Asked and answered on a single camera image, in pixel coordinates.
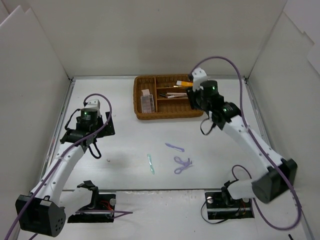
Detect orange sunscreen tube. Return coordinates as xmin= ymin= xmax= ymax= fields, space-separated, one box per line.
xmin=176 ymin=80 xmax=193 ymax=87

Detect gold makeup pencil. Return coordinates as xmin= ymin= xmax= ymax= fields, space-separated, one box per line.
xmin=167 ymin=95 xmax=188 ymax=99

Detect pink makeup pen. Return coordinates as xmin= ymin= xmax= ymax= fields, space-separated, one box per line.
xmin=166 ymin=92 xmax=187 ymax=96

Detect clear mauve eyeshadow palette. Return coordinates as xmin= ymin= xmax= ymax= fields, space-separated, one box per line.
xmin=140 ymin=94 xmax=155 ymax=114

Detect mint green eyebrow razor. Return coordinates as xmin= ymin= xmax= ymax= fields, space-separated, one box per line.
xmin=147 ymin=154 xmax=155 ymax=175

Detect pink rectangular compact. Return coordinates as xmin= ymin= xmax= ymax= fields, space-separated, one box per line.
xmin=141 ymin=89 xmax=151 ymax=97

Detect purple eyebrow razor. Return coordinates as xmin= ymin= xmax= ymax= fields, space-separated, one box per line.
xmin=165 ymin=143 xmax=185 ymax=153

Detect purple small scissors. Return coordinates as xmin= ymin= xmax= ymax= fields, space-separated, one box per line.
xmin=173 ymin=156 xmax=193 ymax=175

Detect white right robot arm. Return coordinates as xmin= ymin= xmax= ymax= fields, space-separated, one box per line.
xmin=186 ymin=80 xmax=298 ymax=206

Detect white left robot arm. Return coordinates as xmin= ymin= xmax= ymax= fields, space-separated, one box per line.
xmin=15 ymin=93 xmax=115 ymax=237

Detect brown wicker divided tray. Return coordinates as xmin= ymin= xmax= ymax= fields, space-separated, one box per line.
xmin=133 ymin=74 xmax=203 ymax=120

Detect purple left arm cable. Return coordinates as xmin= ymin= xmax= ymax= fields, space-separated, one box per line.
xmin=4 ymin=93 xmax=133 ymax=240

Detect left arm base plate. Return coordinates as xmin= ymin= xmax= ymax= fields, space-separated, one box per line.
xmin=67 ymin=193 xmax=116 ymax=224

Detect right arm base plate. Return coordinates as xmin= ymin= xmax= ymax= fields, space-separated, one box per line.
xmin=201 ymin=191 xmax=255 ymax=222

